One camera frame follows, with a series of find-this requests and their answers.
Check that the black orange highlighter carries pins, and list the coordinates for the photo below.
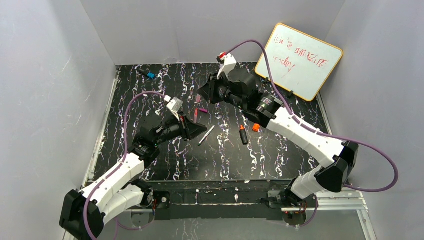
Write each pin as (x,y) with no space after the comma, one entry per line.
(243,135)

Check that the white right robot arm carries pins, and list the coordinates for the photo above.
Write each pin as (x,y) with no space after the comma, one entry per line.
(335,158)

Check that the yellow-framed whiteboard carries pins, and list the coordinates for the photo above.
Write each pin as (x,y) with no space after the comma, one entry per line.
(298,62)

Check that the pink translucent pen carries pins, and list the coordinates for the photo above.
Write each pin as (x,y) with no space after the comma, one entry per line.
(195,117)

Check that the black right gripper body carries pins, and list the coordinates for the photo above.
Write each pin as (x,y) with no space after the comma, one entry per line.
(216,91)

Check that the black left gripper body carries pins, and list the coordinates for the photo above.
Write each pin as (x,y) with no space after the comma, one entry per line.
(185,127)

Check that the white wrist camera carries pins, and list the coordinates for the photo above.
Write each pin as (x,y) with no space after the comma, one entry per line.
(228,63)
(174,106)

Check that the aluminium rail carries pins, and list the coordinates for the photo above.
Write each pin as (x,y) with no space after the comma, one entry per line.
(347,199)

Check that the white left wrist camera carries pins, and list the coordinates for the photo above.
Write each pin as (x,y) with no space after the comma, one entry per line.
(174,106)

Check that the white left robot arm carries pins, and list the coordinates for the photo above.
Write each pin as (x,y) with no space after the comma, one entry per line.
(85,212)

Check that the white green-tipped pen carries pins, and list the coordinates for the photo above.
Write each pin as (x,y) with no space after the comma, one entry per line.
(206,135)

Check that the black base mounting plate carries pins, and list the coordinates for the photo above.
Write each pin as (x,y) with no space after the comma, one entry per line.
(226,199)

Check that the blue pen cap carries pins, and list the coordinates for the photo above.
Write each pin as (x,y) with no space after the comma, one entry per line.
(151,75)

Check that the orange highlighter cap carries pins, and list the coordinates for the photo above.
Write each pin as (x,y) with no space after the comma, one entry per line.
(256,127)

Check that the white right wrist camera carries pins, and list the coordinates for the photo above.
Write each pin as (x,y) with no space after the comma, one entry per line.
(228,63)

